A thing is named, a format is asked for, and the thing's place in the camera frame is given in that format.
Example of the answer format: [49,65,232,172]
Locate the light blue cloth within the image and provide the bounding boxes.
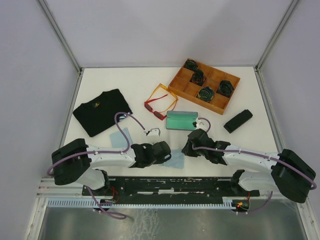
[109,127,133,148]
[160,149,185,169]

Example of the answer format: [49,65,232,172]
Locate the grey-blue glasses case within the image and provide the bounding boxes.
[165,110,198,131]

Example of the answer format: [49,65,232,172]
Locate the red sunglasses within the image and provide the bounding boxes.
[144,94,168,121]

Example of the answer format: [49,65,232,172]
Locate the orange sunglasses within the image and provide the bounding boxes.
[149,83,178,113]

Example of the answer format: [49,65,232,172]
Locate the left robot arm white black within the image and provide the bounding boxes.
[47,138,172,195]

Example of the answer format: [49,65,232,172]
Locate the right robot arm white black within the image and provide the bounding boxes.
[182,129,317,203]

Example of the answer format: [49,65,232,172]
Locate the black glasses case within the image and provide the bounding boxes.
[223,109,253,134]

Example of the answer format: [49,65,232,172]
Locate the orange wooden divider tray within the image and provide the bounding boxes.
[168,58,240,115]

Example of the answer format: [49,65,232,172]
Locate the rolled dark tie right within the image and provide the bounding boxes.
[216,80,235,98]

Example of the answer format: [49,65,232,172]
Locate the rolled dark tie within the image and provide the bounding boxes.
[216,80,235,98]
[190,69,206,86]
[183,59,198,72]

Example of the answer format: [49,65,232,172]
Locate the black folded t-shirt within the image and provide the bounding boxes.
[73,89,133,137]

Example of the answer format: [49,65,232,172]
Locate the rolled dark tie top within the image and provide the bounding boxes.
[183,59,198,72]

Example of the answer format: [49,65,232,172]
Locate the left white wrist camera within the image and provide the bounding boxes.
[144,128,161,138]

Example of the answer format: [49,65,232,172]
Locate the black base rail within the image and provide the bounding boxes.
[92,176,260,203]

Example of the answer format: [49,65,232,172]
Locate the white slotted cable duct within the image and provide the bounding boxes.
[47,197,251,209]

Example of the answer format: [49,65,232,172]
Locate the right aluminium frame post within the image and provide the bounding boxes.
[255,0,301,71]

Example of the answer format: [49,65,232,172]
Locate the aluminium frame post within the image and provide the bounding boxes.
[36,0,82,72]
[255,0,301,71]

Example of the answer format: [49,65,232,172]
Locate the left aluminium frame post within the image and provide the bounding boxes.
[36,0,82,72]

